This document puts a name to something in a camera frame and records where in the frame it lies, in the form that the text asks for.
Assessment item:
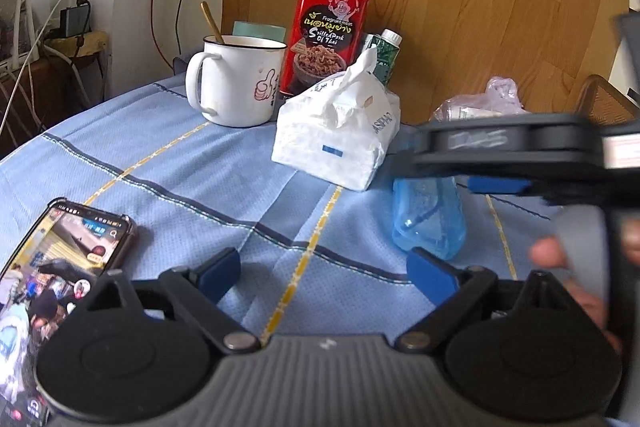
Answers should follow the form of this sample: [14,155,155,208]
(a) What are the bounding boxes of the person's right hand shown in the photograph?
[530,237,624,356]

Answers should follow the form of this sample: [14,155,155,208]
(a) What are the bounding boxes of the teal round container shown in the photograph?
[232,20,287,44]

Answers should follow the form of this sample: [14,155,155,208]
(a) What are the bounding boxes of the red snack tin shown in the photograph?
[278,0,375,108]

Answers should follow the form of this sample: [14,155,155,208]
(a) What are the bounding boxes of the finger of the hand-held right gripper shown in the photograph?
[466,174,568,208]

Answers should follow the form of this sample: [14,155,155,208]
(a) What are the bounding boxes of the clear plastic bag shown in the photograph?
[431,76,527,124]

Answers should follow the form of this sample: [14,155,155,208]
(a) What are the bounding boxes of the green drink carton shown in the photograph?
[360,29,404,88]

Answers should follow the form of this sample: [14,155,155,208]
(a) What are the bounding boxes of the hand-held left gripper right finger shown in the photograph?
[397,247,581,353]

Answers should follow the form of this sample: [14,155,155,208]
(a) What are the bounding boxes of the white enamel mug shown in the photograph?
[185,34,289,128]

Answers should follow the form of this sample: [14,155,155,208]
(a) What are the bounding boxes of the gold spoon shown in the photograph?
[200,1,227,46]

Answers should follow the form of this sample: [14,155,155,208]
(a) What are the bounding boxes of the smartphone in clear case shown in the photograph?
[0,197,139,427]

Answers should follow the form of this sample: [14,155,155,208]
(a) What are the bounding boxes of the blue plastic bottle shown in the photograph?
[391,177,468,261]

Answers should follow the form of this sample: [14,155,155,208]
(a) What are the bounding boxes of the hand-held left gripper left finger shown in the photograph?
[75,248,261,354]

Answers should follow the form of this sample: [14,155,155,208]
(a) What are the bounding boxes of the yellow stool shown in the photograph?
[43,31,111,58]

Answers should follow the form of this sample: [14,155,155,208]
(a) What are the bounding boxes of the black power adapter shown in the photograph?
[58,0,94,40]

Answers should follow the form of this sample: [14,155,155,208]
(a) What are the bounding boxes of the white tissue pack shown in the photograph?
[271,46,402,192]

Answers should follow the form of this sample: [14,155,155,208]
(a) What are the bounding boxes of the blue tablecloth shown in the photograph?
[0,74,616,427]

